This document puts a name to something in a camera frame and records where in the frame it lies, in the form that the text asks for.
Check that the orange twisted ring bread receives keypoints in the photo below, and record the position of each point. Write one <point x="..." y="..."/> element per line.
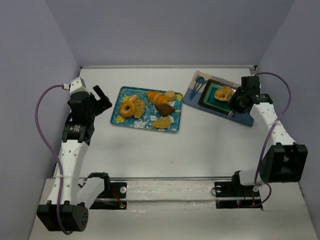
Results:
<point x="224" y="94"/>

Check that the brown bread slice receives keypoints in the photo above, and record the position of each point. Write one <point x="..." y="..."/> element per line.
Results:
<point x="139" y="108"/>

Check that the blue cloth placemat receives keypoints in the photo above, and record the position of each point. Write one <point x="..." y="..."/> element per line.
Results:
<point x="243" y="119"/>

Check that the metal rail bar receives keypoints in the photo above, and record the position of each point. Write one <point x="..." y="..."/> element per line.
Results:
<point x="179" y="178"/>

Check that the green square plate dark rim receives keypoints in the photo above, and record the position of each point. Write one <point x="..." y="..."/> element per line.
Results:
<point x="207" y="99"/>

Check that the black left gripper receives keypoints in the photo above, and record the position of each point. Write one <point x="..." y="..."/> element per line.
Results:
<point x="94" y="100"/>

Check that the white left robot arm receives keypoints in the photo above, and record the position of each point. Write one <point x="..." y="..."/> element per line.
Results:
<point x="67" y="206"/>

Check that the small pale round roll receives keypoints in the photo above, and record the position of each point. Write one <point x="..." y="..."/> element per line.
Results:
<point x="133" y="98"/>

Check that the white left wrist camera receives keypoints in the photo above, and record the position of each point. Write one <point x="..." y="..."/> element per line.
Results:
<point x="77" y="85"/>

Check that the orange striped croissant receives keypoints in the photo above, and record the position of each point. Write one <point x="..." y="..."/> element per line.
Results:
<point x="156" y="98"/>

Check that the dark brown chocolate bread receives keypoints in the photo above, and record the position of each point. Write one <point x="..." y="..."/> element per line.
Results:
<point x="165" y="109"/>

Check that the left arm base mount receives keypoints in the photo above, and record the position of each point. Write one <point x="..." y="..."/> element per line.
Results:
<point x="113" y="197"/>

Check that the blue floral serving tray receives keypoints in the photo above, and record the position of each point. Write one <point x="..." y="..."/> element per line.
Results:
<point x="150" y="113"/>

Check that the small round tan bun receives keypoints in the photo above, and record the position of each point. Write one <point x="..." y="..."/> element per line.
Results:
<point x="170" y="95"/>

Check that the metal serving tongs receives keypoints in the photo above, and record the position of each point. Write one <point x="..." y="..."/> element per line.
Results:
<point x="231" y="111"/>

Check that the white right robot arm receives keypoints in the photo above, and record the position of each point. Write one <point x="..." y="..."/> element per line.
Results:
<point x="281" y="160"/>

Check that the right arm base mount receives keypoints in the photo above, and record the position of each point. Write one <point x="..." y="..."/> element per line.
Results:
<point x="232" y="195"/>

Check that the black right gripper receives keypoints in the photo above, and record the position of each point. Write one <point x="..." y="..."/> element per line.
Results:
<point x="236" y="99"/>

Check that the blue plastic fork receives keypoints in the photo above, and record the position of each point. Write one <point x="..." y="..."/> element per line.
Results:
<point x="195" y="87"/>

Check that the tan bread slice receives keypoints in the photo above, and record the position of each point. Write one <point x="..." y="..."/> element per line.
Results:
<point x="161" y="123"/>

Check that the glazed ring donut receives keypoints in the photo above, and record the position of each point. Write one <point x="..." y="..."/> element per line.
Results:
<point x="127" y="109"/>

